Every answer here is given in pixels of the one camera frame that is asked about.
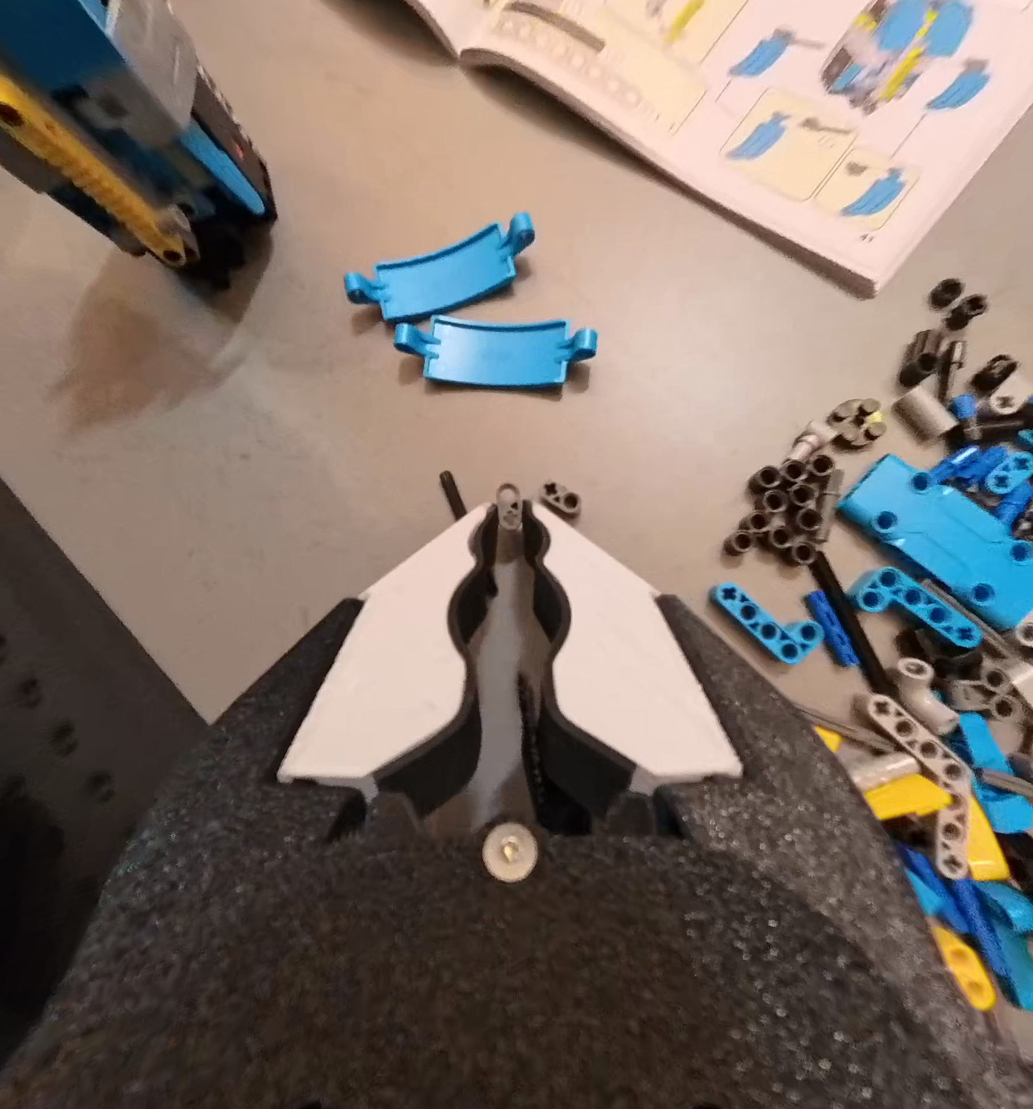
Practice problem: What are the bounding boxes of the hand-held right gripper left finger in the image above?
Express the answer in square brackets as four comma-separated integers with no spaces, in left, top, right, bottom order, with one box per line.
[276,503,496,802]

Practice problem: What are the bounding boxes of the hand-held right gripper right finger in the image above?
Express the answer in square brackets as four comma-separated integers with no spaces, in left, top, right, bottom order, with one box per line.
[523,501,745,802]

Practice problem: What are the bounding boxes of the pile of small brick parts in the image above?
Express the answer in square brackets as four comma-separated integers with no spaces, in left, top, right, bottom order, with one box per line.
[709,277,1033,1034]

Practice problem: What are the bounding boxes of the grey blue toy brick model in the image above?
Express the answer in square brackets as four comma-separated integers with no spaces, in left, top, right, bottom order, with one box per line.
[0,0,279,289]

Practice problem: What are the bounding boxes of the grey desk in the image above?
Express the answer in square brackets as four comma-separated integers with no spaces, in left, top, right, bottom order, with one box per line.
[0,0,1033,1067]

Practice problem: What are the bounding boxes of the black perforated panel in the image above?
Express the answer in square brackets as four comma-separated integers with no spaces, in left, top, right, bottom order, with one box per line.
[0,433,211,1071]

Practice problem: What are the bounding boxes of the blue curved brick piece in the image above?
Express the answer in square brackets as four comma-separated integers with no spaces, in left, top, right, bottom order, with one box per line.
[343,212,537,325]
[392,314,600,392]

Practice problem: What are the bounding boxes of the open instruction booklet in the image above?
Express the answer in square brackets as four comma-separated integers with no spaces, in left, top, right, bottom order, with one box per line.
[404,0,1033,299]

